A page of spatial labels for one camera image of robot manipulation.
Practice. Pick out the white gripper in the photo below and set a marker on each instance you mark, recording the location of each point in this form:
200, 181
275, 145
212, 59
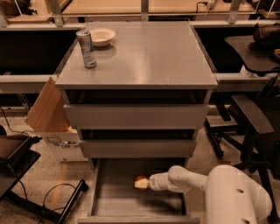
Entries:
155, 182

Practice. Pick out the orange fruit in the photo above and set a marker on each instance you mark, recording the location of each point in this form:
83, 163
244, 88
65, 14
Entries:
141, 177

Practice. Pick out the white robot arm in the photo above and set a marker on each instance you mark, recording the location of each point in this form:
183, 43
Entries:
232, 197

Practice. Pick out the grey bottom drawer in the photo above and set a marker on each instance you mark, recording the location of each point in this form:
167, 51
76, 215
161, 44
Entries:
115, 200

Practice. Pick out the grey drawer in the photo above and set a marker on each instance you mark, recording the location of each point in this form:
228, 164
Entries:
135, 109
142, 143
115, 200

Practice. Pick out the grey middle drawer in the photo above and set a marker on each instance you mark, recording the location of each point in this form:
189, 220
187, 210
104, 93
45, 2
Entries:
142, 143

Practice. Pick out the grey top drawer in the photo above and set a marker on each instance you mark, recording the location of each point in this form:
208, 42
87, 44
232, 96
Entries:
135, 109

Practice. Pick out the grey drawer cabinet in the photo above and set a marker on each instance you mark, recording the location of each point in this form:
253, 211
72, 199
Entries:
143, 56

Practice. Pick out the open cardboard box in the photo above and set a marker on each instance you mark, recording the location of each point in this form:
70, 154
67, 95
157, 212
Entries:
48, 118

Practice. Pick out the black office chair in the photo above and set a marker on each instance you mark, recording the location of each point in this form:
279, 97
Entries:
255, 133

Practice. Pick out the black stand on left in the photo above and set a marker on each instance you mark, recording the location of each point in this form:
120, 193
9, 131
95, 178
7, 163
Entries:
16, 159

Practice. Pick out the silver blue drink can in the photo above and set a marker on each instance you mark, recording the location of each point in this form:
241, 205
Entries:
87, 48

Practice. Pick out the white ceramic bowl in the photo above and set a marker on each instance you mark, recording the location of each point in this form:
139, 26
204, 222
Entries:
102, 36

